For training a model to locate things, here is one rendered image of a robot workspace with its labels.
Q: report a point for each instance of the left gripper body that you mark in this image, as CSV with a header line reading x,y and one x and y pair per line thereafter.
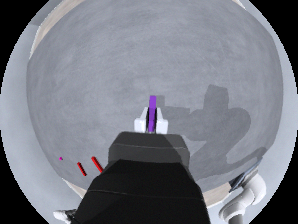
x,y
68,213

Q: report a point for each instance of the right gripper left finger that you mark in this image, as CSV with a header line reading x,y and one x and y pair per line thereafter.
x,y
141,124

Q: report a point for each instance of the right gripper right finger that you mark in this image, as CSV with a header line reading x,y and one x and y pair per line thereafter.
x,y
160,125

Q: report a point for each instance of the purple rod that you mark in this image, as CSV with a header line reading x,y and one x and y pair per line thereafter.
x,y
152,112

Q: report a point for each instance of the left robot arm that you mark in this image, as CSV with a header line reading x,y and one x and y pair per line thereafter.
x,y
58,214

